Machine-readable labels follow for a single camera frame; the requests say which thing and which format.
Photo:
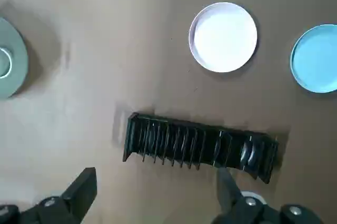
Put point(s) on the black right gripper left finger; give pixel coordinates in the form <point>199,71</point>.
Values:
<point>76,195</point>

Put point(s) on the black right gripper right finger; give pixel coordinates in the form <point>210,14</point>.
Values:
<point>229,197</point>

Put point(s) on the white round plate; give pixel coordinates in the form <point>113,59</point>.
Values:
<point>223,38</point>

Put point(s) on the light blue round plate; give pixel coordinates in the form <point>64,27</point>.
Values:
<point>316,60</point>

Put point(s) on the black slotted drying rack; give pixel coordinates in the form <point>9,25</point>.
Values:
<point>184,145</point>

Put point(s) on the glass pot lid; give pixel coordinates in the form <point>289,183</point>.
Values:
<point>18,50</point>

